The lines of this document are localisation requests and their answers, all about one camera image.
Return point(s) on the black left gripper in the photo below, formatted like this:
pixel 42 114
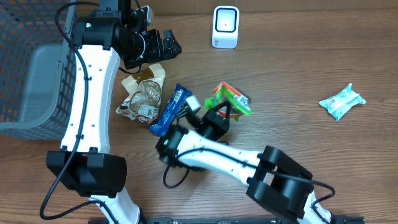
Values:
pixel 158 53

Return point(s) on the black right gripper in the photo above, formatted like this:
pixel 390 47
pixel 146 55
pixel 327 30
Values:
pixel 215 120

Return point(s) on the green yellow candy bag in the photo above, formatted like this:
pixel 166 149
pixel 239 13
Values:
pixel 240 103

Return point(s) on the blue cookie pack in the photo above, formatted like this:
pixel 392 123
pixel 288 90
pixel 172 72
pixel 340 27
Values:
pixel 168 115

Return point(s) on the beige brown cookie bag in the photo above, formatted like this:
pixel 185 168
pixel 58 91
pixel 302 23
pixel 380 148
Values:
pixel 145 94

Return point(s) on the pale green wipes packet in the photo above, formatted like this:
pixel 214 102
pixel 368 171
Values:
pixel 340 104

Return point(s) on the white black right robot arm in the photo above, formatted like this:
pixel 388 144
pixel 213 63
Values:
pixel 273 180

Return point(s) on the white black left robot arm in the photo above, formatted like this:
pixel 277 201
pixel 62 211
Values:
pixel 113 34

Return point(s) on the white barcode scanner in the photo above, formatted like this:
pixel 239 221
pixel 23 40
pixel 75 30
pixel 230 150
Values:
pixel 225 30

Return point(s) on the dark grey plastic basket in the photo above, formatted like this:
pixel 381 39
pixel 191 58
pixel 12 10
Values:
pixel 38 71

